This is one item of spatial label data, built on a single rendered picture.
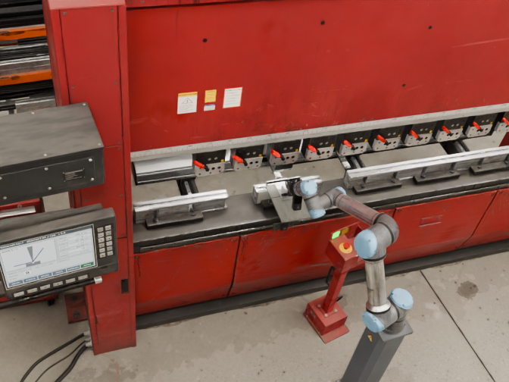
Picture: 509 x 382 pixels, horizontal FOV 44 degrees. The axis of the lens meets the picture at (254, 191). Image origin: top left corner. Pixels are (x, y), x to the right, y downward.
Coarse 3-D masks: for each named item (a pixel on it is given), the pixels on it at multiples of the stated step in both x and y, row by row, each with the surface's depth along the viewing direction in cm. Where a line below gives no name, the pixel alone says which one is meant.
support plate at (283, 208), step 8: (272, 192) 343; (272, 200) 339; (280, 200) 339; (288, 200) 340; (280, 208) 335; (288, 208) 336; (304, 208) 337; (280, 216) 332; (288, 216) 332; (296, 216) 333; (304, 216) 334
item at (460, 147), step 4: (448, 140) 419; (452, 140) 414; (456, 140) 412; (460, 140) 414; (440, 144) 427; (444, 144) 423; (448, 144) 420; (452, 144) 414; (456, 144) 412; (460, 144) 414; (464, 144) 411; (444, 148) 424; (448, 148) 420; (452, 148) 416; (456, 148) 411; (460, 148) 409; (464, 148) 412; (468, 148) 409; (448, 152) 421; (452, 152) 417; (456, 152) 413; (460, 152) 408
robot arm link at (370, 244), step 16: (384, 224) 286; (368, 240) 279; (384, 240) 282; (368, 256) 281; (384, 256) 285; (368, 272) 290; (384, 272) 292; (368, 288) 295; (384, 288) 294; (368, 304) 300; (384, 304) 297; (368, 320) 300; (384, 320) 298
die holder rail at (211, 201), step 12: (216, 192) 342; (144, 204) 330; (156, 204) 332; (168, 204) 332; (180, 204) 333; (192, 204) 336; (204, 204) 339; (216, 204) 342; (144, 216) 331; (156, 216) 336
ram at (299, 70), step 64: (256, 0) 256; (320, 0) 264; (384, 0) 275; (448, 0) 286; (128, 64) 258; (192, 64) 268; (256, 64) 279; (320, 64) 291; (384, 64) 303; (448, 64) 317; (192, 128) 295; (256, 128) 308
